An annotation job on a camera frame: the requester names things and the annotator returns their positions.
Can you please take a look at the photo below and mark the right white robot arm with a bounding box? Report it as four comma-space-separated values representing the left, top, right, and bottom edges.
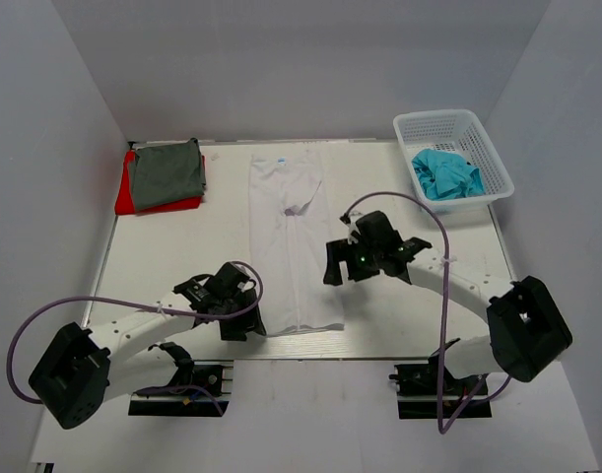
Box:
323, 211, 572, 393

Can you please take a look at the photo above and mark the folded grey t shirt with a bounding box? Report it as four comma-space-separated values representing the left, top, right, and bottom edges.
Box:
128, 138, 207, 212

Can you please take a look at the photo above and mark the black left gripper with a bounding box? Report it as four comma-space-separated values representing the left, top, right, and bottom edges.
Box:
218, 287, 267, 341

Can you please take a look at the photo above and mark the white t shirt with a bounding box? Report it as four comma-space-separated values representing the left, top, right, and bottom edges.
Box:
248, 153, 345, 336

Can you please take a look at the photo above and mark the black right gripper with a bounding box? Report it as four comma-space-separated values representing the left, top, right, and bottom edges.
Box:
324, 236, 382, 287

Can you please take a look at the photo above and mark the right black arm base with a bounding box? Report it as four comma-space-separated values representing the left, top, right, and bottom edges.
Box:
389, 364, 492, 421

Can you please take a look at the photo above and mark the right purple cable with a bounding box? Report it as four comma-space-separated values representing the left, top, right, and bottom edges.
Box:
339, 191, 511, 436

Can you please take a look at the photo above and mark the white plastic basket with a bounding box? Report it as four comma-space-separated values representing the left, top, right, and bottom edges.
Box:
393, 109, 515, 214

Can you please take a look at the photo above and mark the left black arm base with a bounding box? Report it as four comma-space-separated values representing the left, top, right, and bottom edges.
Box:
128, 362, 234, 418

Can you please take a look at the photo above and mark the teal crumpled t shirt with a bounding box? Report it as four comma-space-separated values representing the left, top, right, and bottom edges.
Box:
412, 149, 486, 201

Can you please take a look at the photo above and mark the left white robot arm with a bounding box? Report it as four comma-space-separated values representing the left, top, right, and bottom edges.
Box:
29, 261, 265, 430

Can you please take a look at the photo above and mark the folded red t shirt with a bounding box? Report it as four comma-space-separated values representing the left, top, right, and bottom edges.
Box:
114, 150, 203, 216

